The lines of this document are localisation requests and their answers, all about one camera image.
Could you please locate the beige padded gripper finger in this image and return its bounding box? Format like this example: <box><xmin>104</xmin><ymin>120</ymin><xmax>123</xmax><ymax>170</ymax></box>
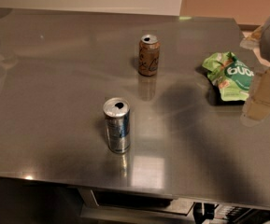
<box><xmin>240</xmin><ymin>26</ymin><xmax>263</xmax><ymax>49</ymax></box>
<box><xmin>241</xmin><ymin>67</ymin><xmax>270</xmax><ymax>126</ymax></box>

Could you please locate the orange soda can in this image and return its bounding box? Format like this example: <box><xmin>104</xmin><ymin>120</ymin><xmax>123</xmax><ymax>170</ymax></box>
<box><xmin>138</xmin><ymin>35</ymin><xmax>160</xmax><ymax>77</ymax></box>

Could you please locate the silver blue energy drink can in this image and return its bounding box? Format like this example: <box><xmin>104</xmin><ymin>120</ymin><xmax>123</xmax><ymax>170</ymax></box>
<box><xmin>103</xmin><ymin>97</ymin><xmax>131</xmax><ymax>154</ymax></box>

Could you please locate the green snack bag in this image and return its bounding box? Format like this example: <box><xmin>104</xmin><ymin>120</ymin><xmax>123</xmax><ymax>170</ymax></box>
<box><xmin>202</xmin><ymin>52</ymin><xmax>254</xmax><ymax>102</ymax></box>

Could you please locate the drawer under table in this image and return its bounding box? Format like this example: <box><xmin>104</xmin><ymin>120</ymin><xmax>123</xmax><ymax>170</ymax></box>
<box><xmin>78</xmin><ymin>188</ymin><xmax>194</xmax><ymax>224</ymax></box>

